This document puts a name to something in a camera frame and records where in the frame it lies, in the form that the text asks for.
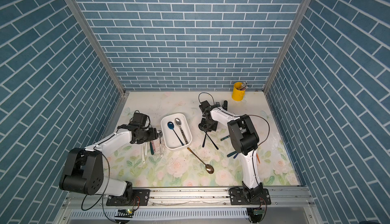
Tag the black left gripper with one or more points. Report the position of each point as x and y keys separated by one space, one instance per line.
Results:
x=153 y=135

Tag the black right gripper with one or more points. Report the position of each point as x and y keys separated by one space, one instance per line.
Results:
x=202 y=126

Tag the blue metal spoon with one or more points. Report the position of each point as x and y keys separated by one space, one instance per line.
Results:
x=171 y=126

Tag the silver spoon marbled handle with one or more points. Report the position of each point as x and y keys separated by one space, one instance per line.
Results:
x=179 y=124

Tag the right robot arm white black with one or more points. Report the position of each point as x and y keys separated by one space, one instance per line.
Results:
x=244 y=139

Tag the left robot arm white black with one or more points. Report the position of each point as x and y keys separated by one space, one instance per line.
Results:
x=83 y=171

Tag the white plastic spoon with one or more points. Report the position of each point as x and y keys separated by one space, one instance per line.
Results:
x=143 y=153

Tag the white plastic storage box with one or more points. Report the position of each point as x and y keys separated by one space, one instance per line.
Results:
x=170 y=139

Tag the gold long spoon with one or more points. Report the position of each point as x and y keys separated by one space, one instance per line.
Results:
x=208 y=167

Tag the black stapler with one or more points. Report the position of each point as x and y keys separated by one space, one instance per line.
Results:
x=225 y=105

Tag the yellow pen cup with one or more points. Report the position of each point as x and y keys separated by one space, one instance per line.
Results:
x=238 y=94

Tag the pens in cup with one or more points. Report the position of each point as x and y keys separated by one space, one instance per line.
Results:
x=243 y=86

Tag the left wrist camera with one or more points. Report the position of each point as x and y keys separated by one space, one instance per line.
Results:
x=140 y=120

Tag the silver spoon clear handle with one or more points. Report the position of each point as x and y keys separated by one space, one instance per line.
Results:
x=161 y=146

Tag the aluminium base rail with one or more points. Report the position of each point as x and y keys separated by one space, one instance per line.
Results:
x=164 y=197

